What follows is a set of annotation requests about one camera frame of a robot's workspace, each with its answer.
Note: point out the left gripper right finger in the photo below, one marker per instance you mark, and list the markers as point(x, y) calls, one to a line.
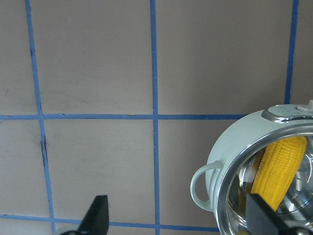
point(262, 220)

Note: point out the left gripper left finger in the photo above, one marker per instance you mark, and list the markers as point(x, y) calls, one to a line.
point(95, 221)

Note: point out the yellow corn cob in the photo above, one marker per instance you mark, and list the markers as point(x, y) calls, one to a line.
point(277, 168)

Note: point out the light green electric pot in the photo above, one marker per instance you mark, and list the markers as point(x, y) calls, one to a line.
point(222, 184)

